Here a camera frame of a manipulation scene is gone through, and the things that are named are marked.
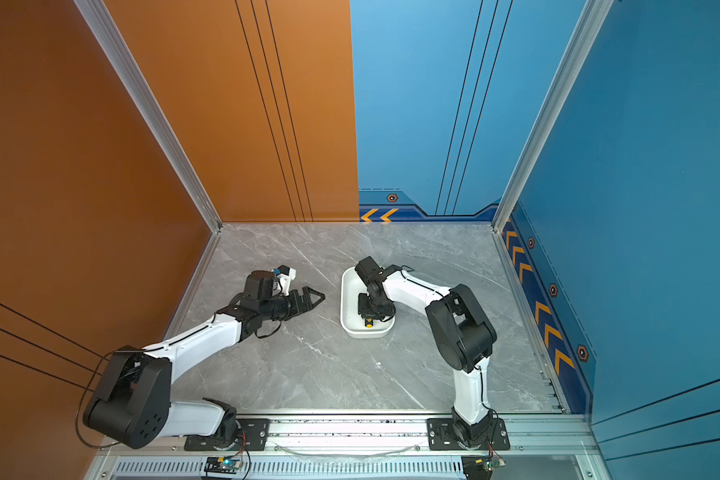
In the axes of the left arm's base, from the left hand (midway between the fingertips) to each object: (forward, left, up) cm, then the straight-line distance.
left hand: (316, 298), depth 87 cm
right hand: (-1, -14, -9) cm, 16 cm away
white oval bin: (+11, -9, -9) cm, 18 cm away
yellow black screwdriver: (-4, -15, -7) cm, 17 cm away
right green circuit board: (-39, -42, -11) cm, 58 cm away
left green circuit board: (-39, +19, -12) cm, 45 cm away
